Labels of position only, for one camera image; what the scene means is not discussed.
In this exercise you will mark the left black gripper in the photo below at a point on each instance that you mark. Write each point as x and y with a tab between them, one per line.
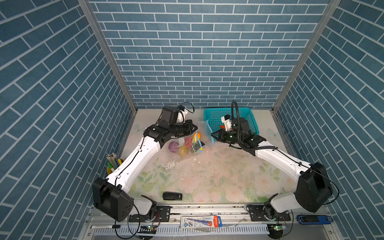
187	123

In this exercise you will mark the yellow toy potato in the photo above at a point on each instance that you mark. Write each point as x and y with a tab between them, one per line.
183	150

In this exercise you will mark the aluminium mounting rail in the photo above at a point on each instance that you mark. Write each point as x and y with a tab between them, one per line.
238	224

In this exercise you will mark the yellow pen cup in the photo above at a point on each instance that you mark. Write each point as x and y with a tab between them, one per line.
113	162

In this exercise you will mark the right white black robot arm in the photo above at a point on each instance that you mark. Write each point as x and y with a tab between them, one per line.
313	186

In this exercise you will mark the teal plastic basket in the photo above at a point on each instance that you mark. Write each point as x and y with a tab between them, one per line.
247	119

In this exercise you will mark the purple toy onion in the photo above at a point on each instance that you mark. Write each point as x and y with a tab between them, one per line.
173	147

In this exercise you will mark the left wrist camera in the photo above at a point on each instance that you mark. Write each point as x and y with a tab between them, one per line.
173	115

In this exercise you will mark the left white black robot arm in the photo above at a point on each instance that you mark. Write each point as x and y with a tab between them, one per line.
111	194

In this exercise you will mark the clear zip top bag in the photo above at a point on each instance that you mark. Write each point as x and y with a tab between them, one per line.
170	161

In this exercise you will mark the blue black tool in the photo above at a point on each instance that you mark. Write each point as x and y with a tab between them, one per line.
314	220

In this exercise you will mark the toothbrush blister package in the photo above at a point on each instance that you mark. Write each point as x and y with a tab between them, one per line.
201	222

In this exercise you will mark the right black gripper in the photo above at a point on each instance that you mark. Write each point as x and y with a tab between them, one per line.
221	135

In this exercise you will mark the red toy pepper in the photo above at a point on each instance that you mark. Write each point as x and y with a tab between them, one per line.
188	142

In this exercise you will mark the black rectangular device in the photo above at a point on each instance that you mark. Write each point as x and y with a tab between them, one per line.
172	196

